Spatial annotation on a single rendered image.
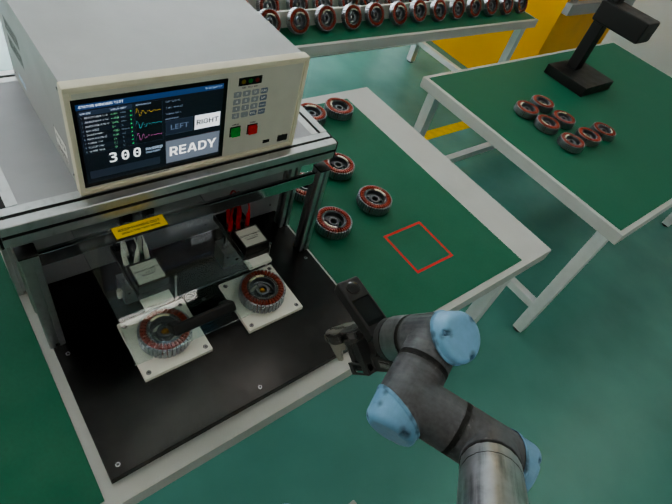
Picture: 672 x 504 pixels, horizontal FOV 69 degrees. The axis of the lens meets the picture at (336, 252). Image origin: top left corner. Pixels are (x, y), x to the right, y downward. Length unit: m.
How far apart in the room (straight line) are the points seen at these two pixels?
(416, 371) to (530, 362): 1.83
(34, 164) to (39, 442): 0.51
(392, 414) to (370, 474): 1.28
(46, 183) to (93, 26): 0.28
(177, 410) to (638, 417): 2.12
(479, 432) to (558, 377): 1.86
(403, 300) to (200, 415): 0.61
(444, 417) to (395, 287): 0.75
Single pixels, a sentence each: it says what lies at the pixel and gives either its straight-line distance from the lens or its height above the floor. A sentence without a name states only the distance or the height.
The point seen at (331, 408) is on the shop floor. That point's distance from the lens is 1.98.
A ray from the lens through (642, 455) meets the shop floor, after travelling 2.59.
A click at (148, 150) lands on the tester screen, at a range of 0.93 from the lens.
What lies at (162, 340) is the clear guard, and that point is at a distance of 0.86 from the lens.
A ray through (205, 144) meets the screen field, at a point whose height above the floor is 1.17.
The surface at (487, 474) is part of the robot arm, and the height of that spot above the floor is 1.26.
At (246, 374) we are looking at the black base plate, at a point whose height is 0.77.
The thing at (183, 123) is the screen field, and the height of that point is 1.22.
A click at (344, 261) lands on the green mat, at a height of 0.75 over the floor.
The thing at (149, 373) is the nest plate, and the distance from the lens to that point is 1.10.
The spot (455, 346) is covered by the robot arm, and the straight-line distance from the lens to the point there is 0.69.
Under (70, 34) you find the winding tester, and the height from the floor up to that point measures 1.32.
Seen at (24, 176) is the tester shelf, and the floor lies 1.11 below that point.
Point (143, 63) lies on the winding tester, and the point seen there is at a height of 1.32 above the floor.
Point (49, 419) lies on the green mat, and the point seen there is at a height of 0.75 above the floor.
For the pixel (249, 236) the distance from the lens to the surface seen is 1.15.
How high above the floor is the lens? 1.76
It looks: 46 degrees down
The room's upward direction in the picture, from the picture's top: 20 degrees clockwise
